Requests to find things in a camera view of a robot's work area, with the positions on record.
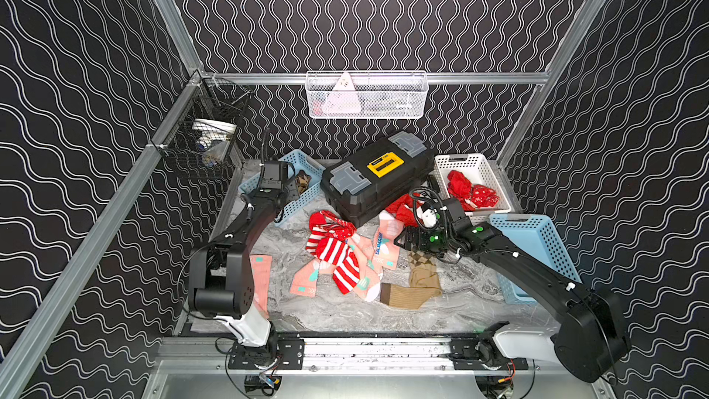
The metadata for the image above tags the left light blue basket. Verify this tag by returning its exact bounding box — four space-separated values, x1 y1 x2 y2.
234 144 324 233

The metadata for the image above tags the tan argyle sock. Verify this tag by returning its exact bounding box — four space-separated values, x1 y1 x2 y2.
295 170 312 195

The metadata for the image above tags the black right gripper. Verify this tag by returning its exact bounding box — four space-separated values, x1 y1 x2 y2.
391 226 453 254

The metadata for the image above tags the right light blue basket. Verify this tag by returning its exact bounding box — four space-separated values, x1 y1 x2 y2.
483 214 582 284

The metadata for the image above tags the clear wall-mounted basket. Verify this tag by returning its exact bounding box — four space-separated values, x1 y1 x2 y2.
305 71 429 120

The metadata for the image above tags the red santa striped sock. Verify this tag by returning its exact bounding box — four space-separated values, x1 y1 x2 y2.
309 210 356 242

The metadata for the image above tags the pink sock left edge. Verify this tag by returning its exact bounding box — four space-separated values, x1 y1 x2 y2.
250 255 273 319

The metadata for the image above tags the red snowflake sock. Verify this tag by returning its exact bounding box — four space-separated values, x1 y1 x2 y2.
468 185 500 210

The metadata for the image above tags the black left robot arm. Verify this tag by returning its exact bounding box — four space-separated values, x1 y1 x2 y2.
188 161 299 348

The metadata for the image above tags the pink dotted sock centre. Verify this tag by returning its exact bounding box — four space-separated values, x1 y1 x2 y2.
290 234 381 302

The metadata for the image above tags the pink patterned sock upper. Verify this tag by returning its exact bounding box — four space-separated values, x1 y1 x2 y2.
372 211 404 273

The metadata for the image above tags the black toolbox yellow handle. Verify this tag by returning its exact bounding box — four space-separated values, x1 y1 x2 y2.
321 131 435 227

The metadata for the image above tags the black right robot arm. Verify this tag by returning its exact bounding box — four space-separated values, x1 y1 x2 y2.
395 188 631 383

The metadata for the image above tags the black wire wall basket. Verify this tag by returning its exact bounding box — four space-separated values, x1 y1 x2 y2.
159 79 255 181

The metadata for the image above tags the light blue basket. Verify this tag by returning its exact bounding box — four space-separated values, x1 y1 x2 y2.
234 144 324 233
483 214 582 284

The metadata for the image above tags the red white striped sock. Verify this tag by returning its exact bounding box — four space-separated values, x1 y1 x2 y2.
306 224 360 295

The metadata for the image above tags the white perforated plastic basket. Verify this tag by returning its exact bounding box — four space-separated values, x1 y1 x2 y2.
434 153 511 217

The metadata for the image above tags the tan plain sock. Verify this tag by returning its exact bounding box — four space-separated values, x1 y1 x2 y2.
380 251 442 310

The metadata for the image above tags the red penguin sock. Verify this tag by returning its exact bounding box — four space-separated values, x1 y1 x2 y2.
447 170 476 212

